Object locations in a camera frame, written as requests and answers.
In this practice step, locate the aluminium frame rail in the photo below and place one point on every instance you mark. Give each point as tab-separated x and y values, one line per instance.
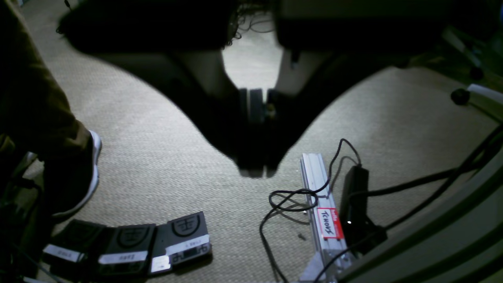
327	234

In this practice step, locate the black foot pedal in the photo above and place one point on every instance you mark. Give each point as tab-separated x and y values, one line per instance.
179	242
127	251
71	248

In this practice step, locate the person's trouser leg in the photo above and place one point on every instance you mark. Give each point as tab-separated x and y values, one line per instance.
35	112

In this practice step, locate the black foot pedal middle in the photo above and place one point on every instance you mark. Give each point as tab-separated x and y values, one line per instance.
127	251

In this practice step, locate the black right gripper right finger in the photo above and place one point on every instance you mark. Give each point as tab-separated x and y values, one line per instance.
332	45

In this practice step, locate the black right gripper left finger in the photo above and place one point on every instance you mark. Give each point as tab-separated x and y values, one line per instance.
175	46

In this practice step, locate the black foot pedal right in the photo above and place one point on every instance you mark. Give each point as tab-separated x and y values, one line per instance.
179	242

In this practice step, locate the person's shoe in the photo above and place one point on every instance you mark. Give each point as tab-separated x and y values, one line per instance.
70	183

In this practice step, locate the black foot pedal left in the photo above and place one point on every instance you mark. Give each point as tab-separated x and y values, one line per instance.
71	248

